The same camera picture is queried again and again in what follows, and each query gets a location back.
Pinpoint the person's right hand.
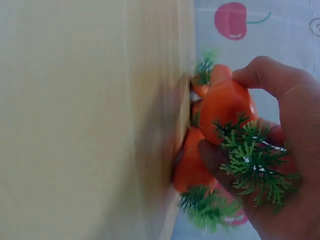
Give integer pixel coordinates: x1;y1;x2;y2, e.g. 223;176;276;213
198;55;320;240

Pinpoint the orange plastic carrot green top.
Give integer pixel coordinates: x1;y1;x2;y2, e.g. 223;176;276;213
191;48;221;99
172;126;242;235
199;63;302;213

